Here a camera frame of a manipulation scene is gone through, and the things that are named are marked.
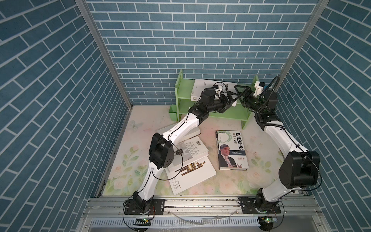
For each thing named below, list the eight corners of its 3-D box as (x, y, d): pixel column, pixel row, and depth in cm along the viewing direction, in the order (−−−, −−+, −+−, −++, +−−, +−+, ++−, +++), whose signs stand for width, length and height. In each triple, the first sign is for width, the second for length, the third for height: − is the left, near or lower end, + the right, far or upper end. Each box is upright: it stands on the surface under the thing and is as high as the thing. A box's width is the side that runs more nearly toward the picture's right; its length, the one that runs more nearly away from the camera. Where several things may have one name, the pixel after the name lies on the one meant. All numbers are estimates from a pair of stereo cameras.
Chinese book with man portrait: (219, 170, 88) (220, 168, 85) (215, 133, 106) (215, 130, 103) (248, 170, 88) (250, 168, 85) (239, 133, 106) (240, 130, 103)
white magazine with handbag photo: (171, 174, 86) (170, 170, 80) (163, 155, 94) (161, 150, 88) (207, 155, 94) (208, 150, 88) (196, 139, 102) (196, 133, 96)
